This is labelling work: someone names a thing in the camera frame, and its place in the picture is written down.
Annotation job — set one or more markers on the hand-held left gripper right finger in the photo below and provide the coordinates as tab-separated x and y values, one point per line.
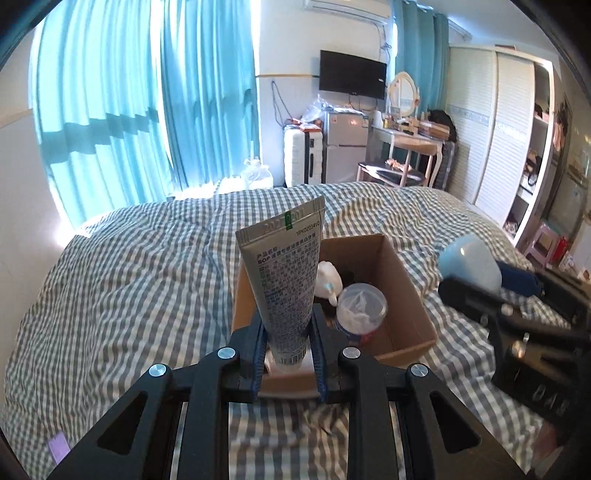
321	364

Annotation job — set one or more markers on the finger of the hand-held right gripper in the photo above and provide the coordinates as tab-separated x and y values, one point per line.
519	279
471	297

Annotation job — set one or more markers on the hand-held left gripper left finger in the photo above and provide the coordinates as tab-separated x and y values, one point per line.
256	364

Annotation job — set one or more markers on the light blue rounded object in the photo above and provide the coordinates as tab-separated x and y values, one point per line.
471	258

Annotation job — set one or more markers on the brown cardboard box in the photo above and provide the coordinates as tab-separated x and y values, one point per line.
406	314

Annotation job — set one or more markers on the clear plastic round container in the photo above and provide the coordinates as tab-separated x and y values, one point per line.
362	307

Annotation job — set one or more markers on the small white rounded bottle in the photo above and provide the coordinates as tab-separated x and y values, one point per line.
328	277

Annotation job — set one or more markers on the grey squeeze tube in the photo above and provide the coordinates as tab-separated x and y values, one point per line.
281	277

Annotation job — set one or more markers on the pink plastic stool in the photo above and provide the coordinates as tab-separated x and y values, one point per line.
540	242

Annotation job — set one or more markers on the red container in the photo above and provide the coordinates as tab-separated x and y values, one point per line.
559	251

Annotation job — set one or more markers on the grey checked blanket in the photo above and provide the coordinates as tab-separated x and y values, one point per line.
138	286

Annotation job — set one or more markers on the white louvred wardrobe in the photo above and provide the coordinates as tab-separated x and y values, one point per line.
494	138

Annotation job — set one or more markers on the wooden chair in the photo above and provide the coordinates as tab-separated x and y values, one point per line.
388	173

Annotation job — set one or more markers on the black bag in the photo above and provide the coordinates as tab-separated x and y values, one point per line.
443	124

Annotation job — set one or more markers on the white dressing table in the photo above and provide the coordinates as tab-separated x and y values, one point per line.
397	136

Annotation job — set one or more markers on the small silver fridge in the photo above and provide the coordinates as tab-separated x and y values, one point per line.
346	147

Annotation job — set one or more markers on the white suitcase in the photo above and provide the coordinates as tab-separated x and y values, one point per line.
300	157

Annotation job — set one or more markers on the oval white-framed mirror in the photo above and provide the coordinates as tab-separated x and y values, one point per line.
404	94

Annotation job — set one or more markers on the purple paper strip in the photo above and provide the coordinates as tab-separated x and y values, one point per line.
57	447

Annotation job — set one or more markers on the clear plastic bag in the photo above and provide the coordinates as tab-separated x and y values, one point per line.
316	110

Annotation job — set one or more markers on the narrow teal curtain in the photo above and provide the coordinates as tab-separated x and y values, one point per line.
420	55

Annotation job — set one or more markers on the wide teal curtain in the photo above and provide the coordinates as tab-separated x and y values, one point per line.
101	106

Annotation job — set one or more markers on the white air conditioner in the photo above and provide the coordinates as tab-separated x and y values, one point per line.
351	9

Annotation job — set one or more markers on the black wall television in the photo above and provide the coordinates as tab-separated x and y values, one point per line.
353	74

